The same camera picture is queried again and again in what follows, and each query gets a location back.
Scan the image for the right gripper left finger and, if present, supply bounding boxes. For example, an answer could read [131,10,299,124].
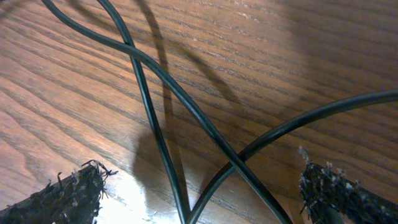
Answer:
[1,159,118,224]

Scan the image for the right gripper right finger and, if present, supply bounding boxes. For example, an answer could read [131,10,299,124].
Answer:
[298,147,397,224]

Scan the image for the black usb cable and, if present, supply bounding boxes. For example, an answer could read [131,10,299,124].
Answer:
[40,0,398,224]

